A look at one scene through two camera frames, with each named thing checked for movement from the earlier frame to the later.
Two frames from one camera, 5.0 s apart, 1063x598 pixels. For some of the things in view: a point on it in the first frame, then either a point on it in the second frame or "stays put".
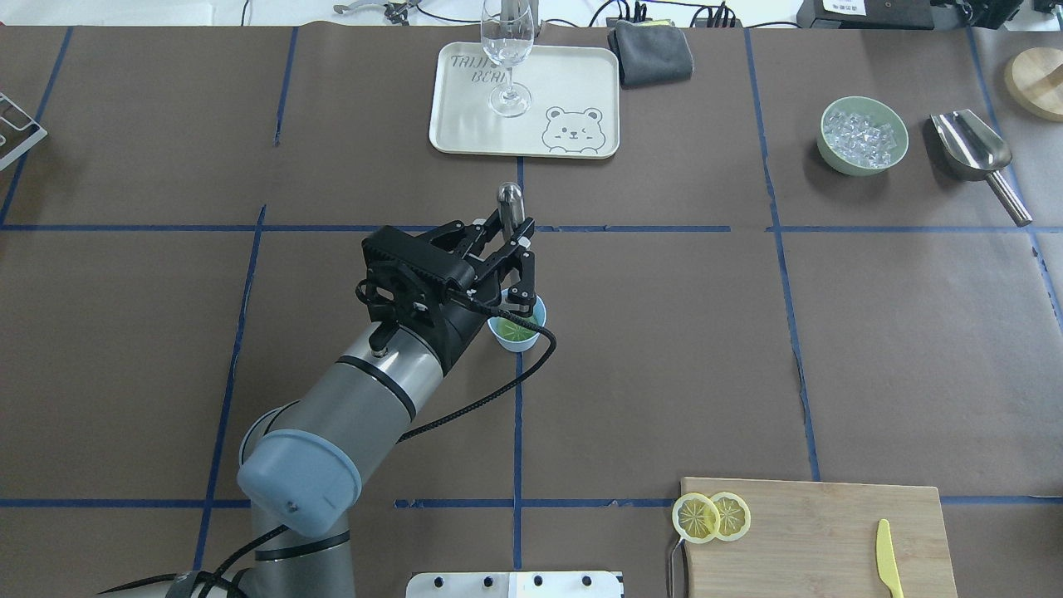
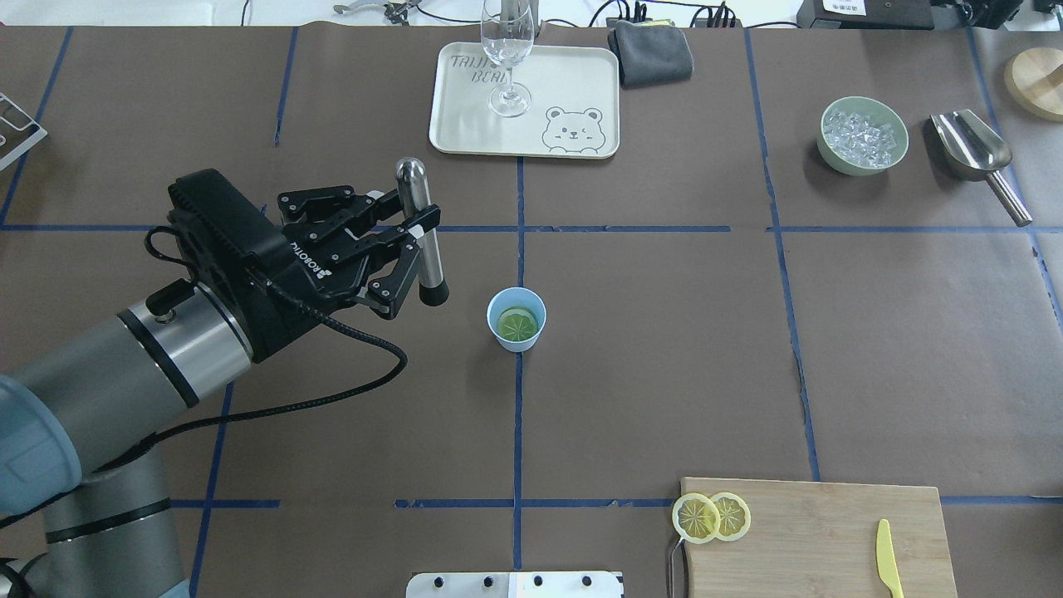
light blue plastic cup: (512, 336) stays put
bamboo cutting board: (820, 540) stays put
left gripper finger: (478, 233) to (337, 207)
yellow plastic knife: (887, 564) stays put
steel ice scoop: (962, 147) stays put
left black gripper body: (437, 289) to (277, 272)
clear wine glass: (507, 32) stays put
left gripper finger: (521, 297) to (385, 294)
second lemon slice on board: (734, 515) stays put
